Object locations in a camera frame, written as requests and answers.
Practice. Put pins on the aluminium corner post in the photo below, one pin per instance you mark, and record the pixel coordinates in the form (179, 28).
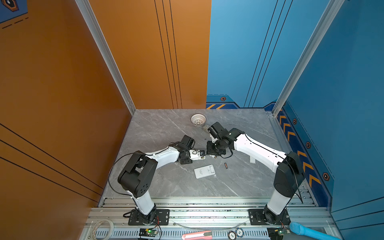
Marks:
(328, 16)
(101, 42)

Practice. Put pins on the green circuit board right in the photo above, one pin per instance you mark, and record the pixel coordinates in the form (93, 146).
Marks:
(275, 233)

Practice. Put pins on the aluminium corner post left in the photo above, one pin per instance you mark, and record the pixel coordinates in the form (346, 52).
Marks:
(101, 42)

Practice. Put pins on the white air conditioner remote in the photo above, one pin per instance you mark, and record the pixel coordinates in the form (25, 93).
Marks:
(205, 171)

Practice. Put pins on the blue foam tube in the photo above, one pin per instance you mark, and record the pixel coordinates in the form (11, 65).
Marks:
(299, 229)

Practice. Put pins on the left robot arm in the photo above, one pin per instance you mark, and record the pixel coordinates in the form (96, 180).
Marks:
(138, 173)

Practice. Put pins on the pink utility knife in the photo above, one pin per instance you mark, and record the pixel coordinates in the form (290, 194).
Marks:
(203, 235)

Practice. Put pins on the white mesh basket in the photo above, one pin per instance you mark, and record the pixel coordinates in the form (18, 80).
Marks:
(198, 119)

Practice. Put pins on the green circuit board left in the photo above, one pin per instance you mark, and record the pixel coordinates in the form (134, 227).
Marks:
(148, 233)

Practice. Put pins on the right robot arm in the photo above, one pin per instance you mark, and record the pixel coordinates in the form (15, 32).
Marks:
(286, 167)

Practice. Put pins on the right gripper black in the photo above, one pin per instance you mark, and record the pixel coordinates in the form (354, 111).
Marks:
(209, 151)

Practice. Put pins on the aluminium corner post right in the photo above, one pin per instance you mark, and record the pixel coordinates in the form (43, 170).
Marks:
(328, 16)

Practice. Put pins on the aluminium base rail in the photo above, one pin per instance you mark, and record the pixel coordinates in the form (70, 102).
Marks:
(218, 214)

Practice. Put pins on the green circuit board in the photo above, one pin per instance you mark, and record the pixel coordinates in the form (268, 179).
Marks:
(148, 233)
(275, 233)

